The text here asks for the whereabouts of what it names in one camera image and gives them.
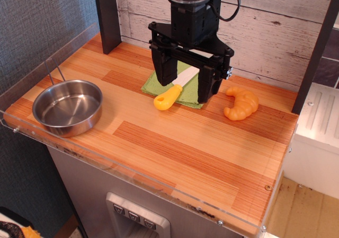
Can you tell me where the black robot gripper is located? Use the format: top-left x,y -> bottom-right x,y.
148,0 -> 234,103

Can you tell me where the stainless steel pot with handle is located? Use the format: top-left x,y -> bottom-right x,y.
32,58 -> 103,138

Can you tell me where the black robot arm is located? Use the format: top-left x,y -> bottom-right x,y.
148,0 -> 234,103

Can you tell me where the orange toy croissant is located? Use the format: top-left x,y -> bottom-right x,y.
224,86 -> 259,121

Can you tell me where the clear acrylic table guard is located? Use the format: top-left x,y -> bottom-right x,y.
4,36 -> 298,237

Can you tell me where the white cabinet at right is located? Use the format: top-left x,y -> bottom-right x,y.
283,83 -> 338,198

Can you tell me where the silver dispenser button panel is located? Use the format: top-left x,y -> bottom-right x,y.
106,192 -> 171,237

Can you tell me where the orange black object bottom left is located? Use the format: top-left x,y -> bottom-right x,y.
1,221 -> 41,238

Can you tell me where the yellow handled toy knife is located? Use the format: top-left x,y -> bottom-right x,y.
153,66 -> 199,111

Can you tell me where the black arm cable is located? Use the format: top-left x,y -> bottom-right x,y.
210,0 -> 242,22

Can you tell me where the dark left shelf post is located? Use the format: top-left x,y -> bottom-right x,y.
95,0 -> 121,55

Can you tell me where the dark shelf post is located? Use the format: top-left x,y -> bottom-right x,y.
291,0 -> 338,114
95,0 -> 121,55

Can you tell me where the dark right shelf post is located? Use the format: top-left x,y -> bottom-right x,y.
291,0 -> 338,114

